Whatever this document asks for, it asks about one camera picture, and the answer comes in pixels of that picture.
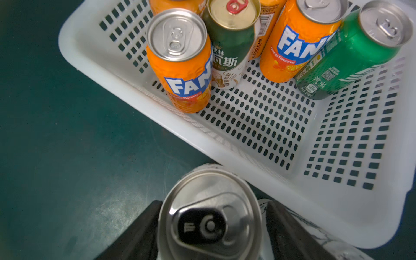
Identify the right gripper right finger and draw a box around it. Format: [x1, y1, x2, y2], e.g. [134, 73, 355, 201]
[266, 201, 335, 260]

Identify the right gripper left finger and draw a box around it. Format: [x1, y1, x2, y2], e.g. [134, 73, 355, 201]
[96, 200, 163, 260]

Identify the white Monster can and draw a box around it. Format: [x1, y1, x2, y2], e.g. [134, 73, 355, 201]
[258, 198, 373, 260]
[157, 163, 263, 260]

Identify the white perforated plastic basket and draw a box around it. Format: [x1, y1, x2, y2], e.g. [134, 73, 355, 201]
[58, 1, 416, 249]

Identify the orange Fanta can front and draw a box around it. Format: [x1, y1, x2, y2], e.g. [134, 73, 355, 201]
[147, 8, 212, 113]

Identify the orange fanta can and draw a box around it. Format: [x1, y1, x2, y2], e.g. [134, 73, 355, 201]
[147, 8, 212, 113]
[260, 0, 348, 83]

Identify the orange soda can yellow band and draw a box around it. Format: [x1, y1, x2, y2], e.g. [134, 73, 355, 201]
[149, 0, 207, 15]

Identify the orange Fanta can back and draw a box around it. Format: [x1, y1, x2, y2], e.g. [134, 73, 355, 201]
[260, 0, 348, 83]

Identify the green gold-top can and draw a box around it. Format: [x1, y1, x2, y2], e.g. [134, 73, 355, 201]
[202, 0, 261, 89]

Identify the orange soda can back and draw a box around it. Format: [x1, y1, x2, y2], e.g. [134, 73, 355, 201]
[249, 0, 287, 60]

